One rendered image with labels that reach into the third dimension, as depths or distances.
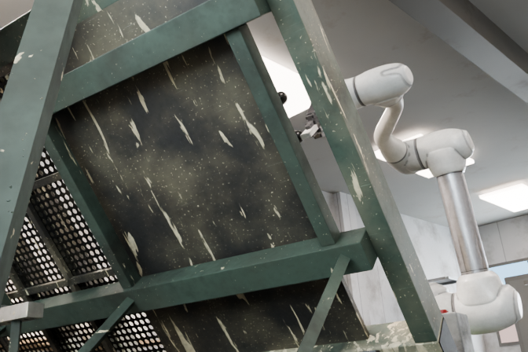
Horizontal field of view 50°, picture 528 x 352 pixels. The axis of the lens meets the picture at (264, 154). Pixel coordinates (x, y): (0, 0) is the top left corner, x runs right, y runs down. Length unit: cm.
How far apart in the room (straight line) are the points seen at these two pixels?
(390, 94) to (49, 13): 126
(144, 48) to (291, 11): 37
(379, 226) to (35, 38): 95
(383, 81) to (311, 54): 53
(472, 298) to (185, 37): 139
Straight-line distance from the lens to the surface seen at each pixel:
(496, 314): 217
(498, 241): 1033
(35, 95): 64
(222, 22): 129
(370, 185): 135
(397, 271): 145
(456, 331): 178
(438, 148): 223
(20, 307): 169
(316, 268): 144
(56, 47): 68
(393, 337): 162
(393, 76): 177
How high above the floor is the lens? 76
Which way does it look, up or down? 23 degrees up
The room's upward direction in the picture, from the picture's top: 4 degrees counter-clockwise
